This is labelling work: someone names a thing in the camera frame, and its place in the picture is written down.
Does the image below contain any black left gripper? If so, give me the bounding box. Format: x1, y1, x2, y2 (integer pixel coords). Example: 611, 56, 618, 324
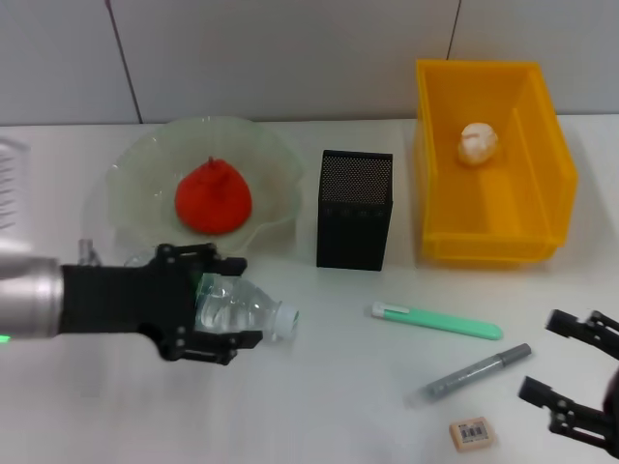
60, 243, 265, 366

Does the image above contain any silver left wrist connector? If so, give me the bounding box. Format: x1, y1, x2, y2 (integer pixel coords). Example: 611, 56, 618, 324
76, 237, 103, 267

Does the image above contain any white paper ball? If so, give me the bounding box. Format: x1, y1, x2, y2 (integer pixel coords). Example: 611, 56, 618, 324
454, 121, 499, 168

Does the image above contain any red-orange orange fruit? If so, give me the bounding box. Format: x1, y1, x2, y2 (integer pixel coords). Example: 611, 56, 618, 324
174, 157, 253, 236

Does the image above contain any green glass fruit plate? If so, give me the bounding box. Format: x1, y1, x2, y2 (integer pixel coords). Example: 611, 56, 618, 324
104, 114, 306, 257

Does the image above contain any clear green-label water bottle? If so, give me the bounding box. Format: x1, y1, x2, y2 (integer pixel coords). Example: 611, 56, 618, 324
123, 250, 302, 347

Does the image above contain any yellow plastic bin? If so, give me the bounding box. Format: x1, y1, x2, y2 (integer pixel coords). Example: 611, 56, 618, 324
414, 58, 579, 265

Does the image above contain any grey marker pen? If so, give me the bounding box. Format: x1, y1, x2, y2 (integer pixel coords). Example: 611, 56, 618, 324
404, 342, 534, 411

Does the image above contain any mint green white pen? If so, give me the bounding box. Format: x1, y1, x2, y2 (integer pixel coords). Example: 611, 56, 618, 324
370, 302, 504, 342

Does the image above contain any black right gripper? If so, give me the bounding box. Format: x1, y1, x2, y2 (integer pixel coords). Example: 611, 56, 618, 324
517, 308, 619, 455

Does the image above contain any black mesh pen holder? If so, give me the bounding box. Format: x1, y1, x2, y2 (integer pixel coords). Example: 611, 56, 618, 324
316, 149, 394, 272

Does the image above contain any beige eraser with barcode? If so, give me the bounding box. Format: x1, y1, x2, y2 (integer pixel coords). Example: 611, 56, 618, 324
448, 419, 499, 453

